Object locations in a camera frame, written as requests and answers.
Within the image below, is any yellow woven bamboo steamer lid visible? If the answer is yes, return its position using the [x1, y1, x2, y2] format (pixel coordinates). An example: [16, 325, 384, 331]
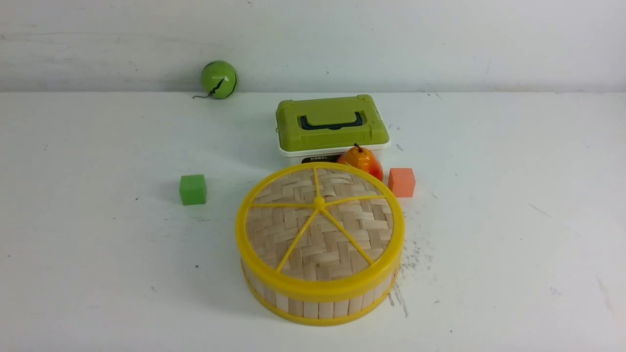
[236, 162, 405, 302]

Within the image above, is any yellow bamboo steamer basket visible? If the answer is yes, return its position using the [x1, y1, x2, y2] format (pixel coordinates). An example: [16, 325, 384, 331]
[241, 262, 400, 326]

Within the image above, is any green lidded white box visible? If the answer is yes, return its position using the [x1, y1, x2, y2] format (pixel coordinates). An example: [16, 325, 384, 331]
[275, 94, 391, 164]

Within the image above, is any orange toy pear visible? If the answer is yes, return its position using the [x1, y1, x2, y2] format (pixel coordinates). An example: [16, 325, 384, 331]
[336, 143, 384, 182]

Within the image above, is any orange foam cube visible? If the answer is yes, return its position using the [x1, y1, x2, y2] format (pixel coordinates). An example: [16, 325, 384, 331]
[388, 168, 416, 198]

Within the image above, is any green foam cube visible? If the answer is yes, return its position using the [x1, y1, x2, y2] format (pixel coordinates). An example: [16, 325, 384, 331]
[179, 174, 206, 206]

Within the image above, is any green ball with crack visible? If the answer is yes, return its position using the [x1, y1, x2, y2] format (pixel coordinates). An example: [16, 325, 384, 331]
[192, 60, 239, 100]

